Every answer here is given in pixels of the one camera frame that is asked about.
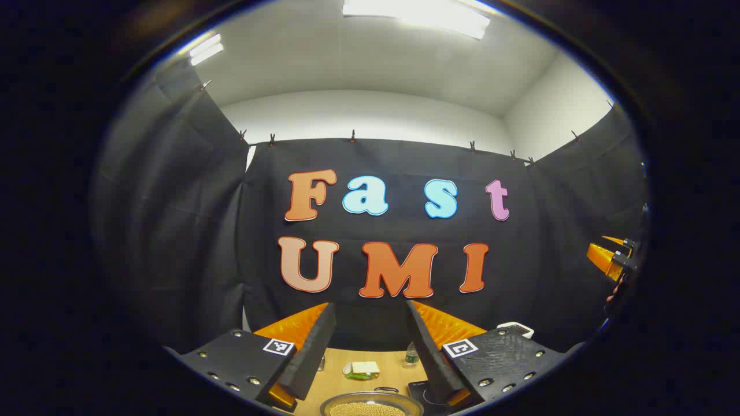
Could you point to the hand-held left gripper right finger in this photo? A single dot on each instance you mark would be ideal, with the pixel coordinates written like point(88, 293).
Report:
point(430, 352)

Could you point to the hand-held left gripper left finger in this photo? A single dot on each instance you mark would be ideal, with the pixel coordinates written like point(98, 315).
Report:
point(315, 346)

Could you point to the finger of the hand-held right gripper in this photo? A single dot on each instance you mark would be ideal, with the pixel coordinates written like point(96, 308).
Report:
point(623, 241)
point(607, 259)

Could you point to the black induction cooktop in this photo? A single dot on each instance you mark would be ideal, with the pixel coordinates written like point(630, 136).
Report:
point(422, 394)

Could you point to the steel pot with soybeans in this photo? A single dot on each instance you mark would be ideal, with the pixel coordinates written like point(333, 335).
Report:
point(370, 407)

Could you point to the clear plastic water bottle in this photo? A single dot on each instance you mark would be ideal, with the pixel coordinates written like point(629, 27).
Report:
point(411, 355)

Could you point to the sandwich on plate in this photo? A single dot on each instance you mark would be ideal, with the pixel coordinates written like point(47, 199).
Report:
point(363, 368)

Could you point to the white toaster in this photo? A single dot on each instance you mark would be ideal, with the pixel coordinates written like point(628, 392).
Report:
point(520, 328)

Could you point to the black backdrop cloth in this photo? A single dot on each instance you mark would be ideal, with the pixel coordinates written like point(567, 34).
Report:
point(191, 231)

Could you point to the row of small black clamps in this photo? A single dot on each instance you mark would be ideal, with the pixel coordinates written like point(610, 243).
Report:
point(353, 137)

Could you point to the long ceiling light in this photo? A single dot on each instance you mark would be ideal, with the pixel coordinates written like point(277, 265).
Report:
point(422, 14)

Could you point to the short ceiling light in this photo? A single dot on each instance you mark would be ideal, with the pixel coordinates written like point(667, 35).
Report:
point(205, 51)

